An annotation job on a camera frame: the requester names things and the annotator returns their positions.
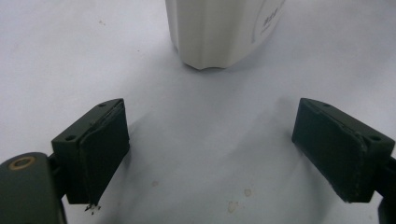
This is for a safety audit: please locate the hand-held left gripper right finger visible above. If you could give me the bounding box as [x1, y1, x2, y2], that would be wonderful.
[291, 97, 396, 203]

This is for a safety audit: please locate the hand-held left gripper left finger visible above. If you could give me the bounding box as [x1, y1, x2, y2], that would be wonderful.
[50, 98, 131, 207]

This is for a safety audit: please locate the cream pump bottle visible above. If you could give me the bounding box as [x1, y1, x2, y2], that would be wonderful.
[164, 0, 287, 71]

